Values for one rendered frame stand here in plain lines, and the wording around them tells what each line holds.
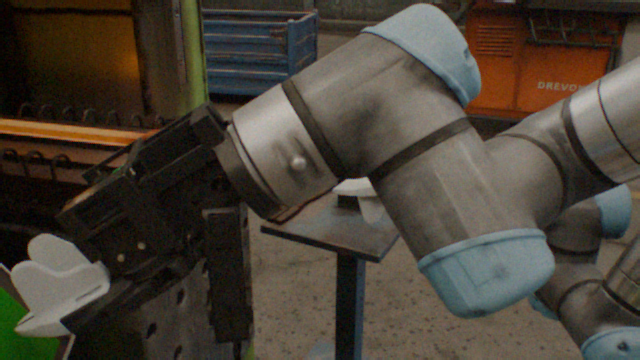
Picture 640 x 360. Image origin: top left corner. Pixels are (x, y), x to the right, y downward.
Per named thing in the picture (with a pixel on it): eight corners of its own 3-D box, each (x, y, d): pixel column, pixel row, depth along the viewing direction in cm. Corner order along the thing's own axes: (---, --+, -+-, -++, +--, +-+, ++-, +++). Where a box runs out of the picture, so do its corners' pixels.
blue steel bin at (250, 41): (320, 88, 515) (320, 9, 486) (295, 111, 445) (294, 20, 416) (203, 81, 543) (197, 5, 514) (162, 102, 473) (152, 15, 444)
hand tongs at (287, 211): (379, 146, 176) (379, 143, 175) (391, 149, 174) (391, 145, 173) (266, 221, 129) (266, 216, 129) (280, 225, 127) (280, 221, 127)
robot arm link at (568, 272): (547, 343, 68) (563, 268, 63) (515, 290, 78) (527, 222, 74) (609, 341, 68) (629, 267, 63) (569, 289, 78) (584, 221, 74)
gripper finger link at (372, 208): (341, 234, 68) (407, 222, 71) (341, 190, 66) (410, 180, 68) (332, 223, 71) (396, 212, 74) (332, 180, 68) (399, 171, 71)
